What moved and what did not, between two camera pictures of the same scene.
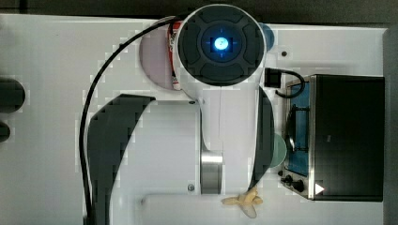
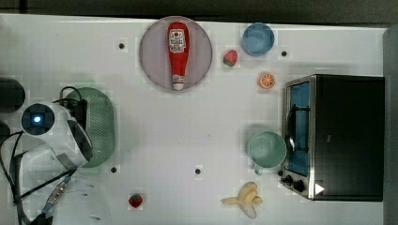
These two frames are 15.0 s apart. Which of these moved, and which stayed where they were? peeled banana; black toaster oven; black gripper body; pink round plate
Moved: black gripper body
Stayed: black toaster oven; pink round plate; peeled banana
